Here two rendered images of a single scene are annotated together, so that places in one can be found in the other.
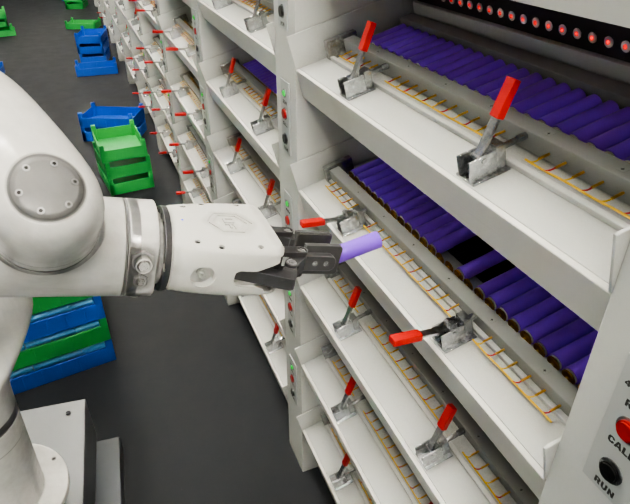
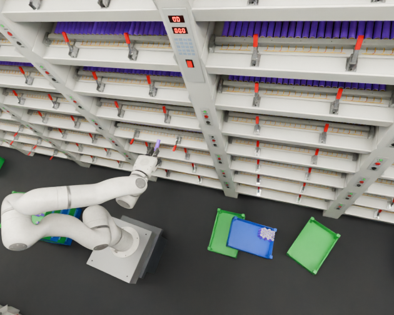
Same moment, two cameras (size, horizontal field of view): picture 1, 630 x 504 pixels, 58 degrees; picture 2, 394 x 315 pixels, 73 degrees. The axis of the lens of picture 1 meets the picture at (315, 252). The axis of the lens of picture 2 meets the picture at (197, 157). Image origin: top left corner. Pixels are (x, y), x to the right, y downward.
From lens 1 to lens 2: 0.88 m
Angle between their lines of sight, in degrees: 34
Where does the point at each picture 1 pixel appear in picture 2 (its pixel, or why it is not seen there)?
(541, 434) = (203, 144)
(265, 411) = not seen: hidden behind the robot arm
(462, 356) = (183, 142)
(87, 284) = not seen: hidden behind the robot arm
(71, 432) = (118, 222)
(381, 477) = (178, 167)
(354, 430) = (165, 164)
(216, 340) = (99, 178)
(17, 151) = (134, 183)
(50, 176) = (139, 181)
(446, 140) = (154, 116)
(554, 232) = (187, 124)
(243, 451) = not seen: hidden behind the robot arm
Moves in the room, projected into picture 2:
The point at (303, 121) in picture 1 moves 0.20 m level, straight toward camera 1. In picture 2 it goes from (104, 122) to (127, 137)
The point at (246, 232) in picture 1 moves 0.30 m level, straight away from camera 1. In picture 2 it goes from (148, 160) to (104, 139)
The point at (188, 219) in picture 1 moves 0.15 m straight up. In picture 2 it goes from (140, 167) to (126, 152)
